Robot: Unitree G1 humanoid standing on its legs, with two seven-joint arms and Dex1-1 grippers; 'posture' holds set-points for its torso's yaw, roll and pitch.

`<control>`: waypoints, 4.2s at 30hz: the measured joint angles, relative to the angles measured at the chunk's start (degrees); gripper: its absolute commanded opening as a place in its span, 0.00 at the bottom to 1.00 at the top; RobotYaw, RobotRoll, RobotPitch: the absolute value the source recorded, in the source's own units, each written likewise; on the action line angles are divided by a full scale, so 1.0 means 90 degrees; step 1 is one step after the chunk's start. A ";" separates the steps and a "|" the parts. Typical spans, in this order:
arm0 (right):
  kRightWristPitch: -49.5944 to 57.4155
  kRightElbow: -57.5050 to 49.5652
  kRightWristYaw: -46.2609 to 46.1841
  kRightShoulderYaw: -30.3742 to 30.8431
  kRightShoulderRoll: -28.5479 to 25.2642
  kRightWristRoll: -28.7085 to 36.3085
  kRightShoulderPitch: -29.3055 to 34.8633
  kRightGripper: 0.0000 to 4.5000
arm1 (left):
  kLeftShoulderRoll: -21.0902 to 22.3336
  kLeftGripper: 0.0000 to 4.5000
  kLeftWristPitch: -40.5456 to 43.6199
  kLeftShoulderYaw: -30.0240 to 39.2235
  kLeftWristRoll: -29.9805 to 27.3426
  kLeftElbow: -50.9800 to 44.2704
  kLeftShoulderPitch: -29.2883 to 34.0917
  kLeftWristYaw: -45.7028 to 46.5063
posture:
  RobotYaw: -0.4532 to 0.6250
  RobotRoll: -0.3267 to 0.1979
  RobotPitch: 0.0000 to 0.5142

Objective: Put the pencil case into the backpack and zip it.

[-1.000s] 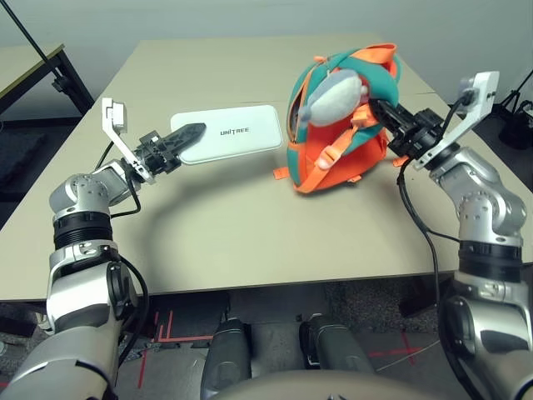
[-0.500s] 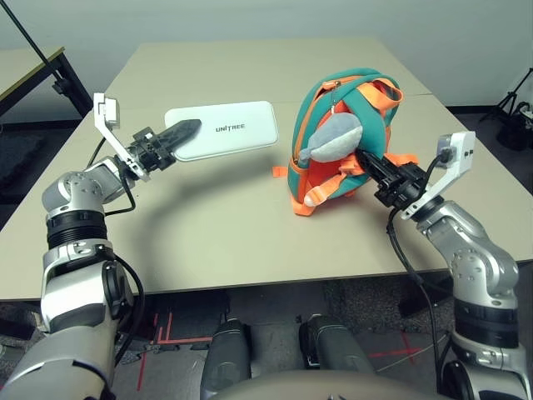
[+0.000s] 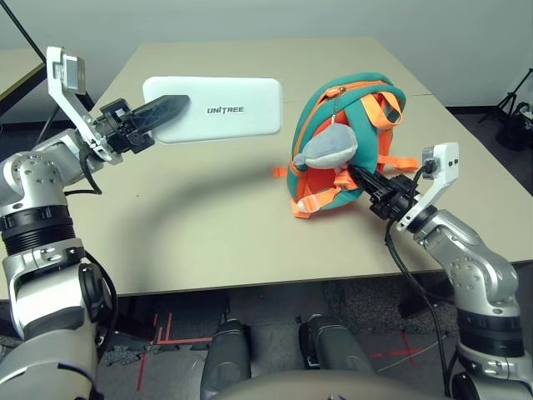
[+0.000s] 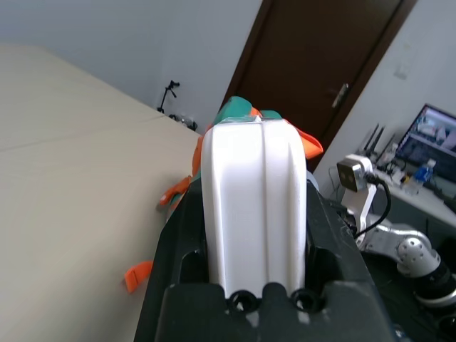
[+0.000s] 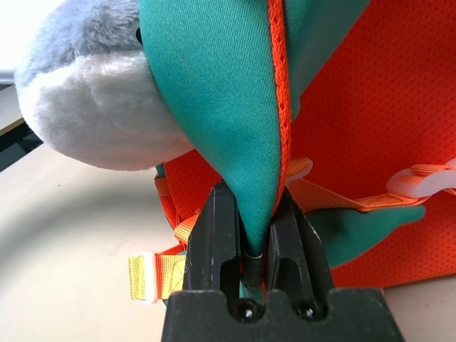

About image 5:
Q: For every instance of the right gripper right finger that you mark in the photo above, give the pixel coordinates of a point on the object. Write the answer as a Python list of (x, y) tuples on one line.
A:
[(299, 249)]

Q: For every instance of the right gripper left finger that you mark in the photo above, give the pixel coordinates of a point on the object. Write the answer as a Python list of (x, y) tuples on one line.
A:
[(210, 231)]

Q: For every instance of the teal and orange backpack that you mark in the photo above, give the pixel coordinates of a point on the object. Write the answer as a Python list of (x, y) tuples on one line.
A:
[(221, 107)]

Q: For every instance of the grey plush shark pendant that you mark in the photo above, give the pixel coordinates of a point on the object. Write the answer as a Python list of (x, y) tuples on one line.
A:
[(96, 107)]

